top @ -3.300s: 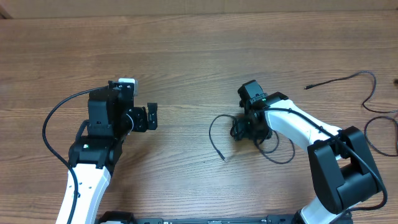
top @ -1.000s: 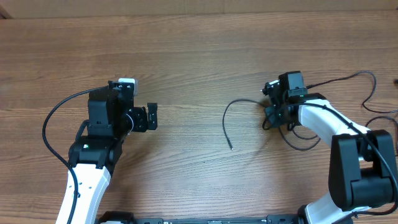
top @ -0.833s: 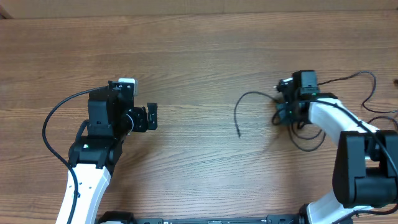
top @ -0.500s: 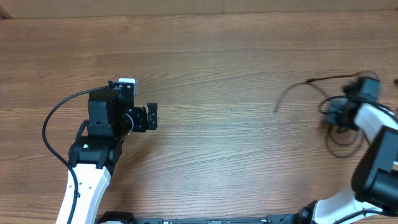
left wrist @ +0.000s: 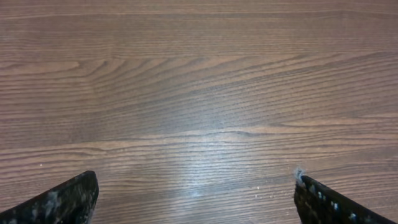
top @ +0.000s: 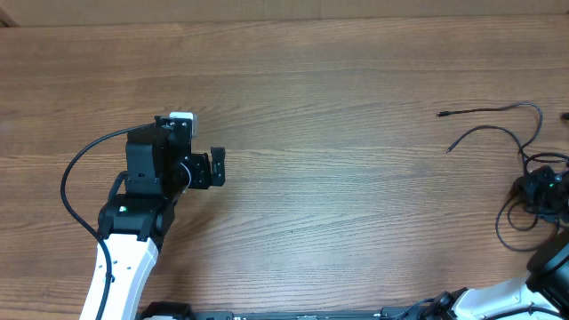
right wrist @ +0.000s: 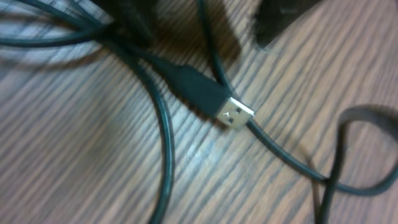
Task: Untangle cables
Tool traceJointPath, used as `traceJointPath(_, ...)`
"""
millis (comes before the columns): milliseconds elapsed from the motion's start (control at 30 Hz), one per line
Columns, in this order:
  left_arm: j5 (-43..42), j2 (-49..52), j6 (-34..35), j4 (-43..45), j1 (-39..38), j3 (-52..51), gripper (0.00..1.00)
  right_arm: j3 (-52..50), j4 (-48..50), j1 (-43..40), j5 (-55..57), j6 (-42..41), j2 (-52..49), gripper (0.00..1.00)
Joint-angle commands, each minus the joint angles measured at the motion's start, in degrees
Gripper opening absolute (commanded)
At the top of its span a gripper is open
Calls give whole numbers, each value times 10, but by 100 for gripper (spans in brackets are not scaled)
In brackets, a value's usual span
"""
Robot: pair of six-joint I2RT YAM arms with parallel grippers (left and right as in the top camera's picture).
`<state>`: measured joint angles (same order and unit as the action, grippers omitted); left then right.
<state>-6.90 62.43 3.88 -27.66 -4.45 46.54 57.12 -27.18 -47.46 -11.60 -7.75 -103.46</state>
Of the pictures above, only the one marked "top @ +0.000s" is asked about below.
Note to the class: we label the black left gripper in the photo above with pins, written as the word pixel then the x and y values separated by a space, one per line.
pixel 202 177

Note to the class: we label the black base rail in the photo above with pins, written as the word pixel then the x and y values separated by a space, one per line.
pixel 182 311

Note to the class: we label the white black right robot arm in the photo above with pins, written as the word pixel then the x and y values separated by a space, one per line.
pixel 543 292

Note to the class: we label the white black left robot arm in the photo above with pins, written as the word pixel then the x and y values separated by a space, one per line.
pixel 140 210

